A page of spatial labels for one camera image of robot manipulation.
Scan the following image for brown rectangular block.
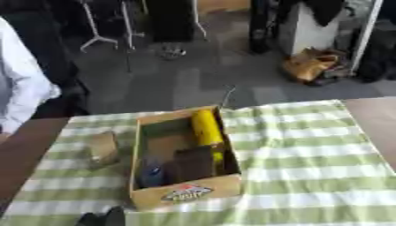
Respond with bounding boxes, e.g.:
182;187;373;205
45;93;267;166
171;144;217;184

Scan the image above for white tripod stand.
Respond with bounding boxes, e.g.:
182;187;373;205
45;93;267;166
77;0;148;54

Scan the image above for white cabinet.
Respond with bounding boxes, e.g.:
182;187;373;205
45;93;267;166
277;1;344;57

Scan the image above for tan cardboard box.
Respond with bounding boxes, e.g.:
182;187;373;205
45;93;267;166
83;105;245;212

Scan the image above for tan paper bag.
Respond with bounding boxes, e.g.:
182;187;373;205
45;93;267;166
281;47;353;87

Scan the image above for white pole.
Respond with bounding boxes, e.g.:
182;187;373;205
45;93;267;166
347;0;385;76

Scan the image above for blue round object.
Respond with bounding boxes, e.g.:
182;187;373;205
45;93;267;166
137;165;167;187

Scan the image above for person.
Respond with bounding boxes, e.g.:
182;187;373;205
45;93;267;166
0;17;62;137

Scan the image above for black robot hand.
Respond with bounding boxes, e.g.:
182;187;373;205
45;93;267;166
75;205;129;226

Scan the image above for yellow cylinder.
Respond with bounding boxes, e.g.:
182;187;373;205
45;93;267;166
190;109;226;166

